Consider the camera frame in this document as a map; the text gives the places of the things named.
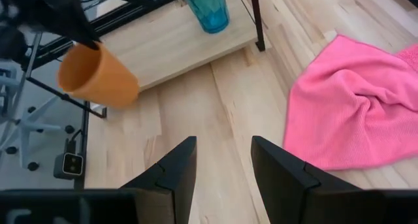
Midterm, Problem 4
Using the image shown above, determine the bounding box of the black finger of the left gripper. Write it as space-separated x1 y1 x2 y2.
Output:
48 0 101 51

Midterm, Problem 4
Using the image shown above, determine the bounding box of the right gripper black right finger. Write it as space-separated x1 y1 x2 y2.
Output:
250 135 360 224

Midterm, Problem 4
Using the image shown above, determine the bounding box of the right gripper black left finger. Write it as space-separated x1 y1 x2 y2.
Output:
120 136 198 224

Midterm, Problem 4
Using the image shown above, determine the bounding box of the orange plastic cup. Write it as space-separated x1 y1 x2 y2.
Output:
57 42 140 109

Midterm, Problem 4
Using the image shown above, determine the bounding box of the teal faceted plastic tumbler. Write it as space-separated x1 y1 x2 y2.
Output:
178 0 230 35

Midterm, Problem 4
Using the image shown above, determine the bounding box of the pink cloth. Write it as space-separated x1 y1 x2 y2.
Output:
283 34 418 171

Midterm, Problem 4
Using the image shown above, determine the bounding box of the white office chair base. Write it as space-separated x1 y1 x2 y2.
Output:
0 24 76 172

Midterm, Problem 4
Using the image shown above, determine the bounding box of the small grey table camera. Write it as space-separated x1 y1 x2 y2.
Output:
53 129 85 181

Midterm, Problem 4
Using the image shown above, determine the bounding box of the wooden shelf with black frame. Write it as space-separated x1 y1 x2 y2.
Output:
25 0 266 119

